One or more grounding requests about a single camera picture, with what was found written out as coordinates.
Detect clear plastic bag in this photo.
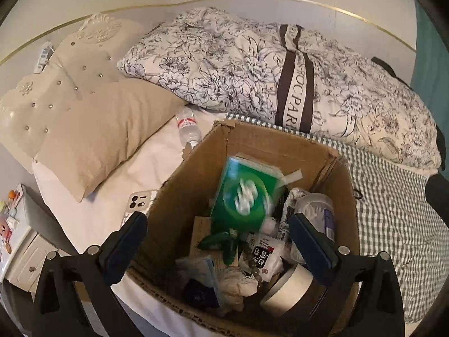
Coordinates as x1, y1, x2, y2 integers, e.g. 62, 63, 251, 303
293, 192, 337, 243

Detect beige pillow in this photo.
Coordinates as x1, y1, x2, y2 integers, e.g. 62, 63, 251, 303
33, 77, 190, 202

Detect blue white tissue pack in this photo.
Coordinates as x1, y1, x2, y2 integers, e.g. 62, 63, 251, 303
175, 256, 221, 290

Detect floral white duvet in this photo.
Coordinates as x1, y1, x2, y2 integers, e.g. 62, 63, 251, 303
116, 6, 443, 169

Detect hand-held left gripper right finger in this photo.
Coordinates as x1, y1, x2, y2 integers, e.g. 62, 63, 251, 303
288, 212, 406, 337

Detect white smartphone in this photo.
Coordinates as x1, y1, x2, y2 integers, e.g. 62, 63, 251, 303
121, 190, 160, 230

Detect brown cardboard box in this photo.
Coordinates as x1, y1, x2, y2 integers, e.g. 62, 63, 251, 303
124, 119, 362, 337

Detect white lace cloth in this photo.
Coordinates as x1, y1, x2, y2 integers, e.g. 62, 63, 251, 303
217, 267, 260, 315

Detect white nightstand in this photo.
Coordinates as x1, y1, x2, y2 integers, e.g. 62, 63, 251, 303
0, 183, 58, 292

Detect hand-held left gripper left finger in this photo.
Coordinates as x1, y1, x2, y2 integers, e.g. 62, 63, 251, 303
31, 211, 150, 337

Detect white power strip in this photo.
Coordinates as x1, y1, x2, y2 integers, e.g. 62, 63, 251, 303
33, 40, 55, 74

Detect pink toy figure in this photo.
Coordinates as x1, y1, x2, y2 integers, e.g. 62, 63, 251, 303
0, 214, 15, 243

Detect clear water bottle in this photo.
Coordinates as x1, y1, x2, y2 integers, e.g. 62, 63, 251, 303
175, 108, 202, 148

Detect green foil packet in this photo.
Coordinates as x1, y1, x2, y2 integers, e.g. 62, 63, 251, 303
196, 230, 246, 267

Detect white curved bed surround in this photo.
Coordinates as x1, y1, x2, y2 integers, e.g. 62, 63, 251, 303
0, 0, 418, 88

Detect teal curtain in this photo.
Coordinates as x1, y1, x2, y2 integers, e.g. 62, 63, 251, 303
409, 0, 449, 113

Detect black cloth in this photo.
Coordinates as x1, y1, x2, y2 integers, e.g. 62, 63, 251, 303
370, 56, 411, 86
424, 174, 449, 218

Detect green white medicine box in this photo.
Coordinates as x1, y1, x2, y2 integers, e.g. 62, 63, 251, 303
210, 152, 303, 234

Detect clear tape roll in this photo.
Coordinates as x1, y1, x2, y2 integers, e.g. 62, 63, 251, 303
260, 263, 316, 318

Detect tan carton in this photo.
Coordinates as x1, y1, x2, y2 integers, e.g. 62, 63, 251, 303
189, 216, 239, 271

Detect green checkered blanket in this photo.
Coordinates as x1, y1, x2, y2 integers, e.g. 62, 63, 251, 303
224, 112, 449, 324

